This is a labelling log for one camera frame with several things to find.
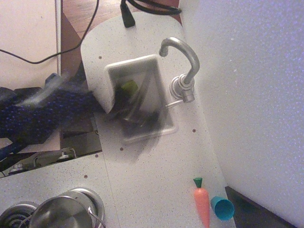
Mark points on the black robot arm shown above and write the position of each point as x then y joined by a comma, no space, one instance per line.
75,102

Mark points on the white toy sink basin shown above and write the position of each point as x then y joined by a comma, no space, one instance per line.
143,115

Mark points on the green plastic cup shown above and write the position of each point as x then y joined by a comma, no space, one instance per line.
130,87

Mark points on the orange toy carrot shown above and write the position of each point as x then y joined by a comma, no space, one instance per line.
201,197

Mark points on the teal plastic cup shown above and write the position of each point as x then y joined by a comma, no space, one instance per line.
223,208

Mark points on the stainless steel pot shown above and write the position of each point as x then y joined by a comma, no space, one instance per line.
77,208

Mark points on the silver stove burner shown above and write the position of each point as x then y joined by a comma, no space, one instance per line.
18,215

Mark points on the blue clamp handle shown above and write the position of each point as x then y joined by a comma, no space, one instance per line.
53,82

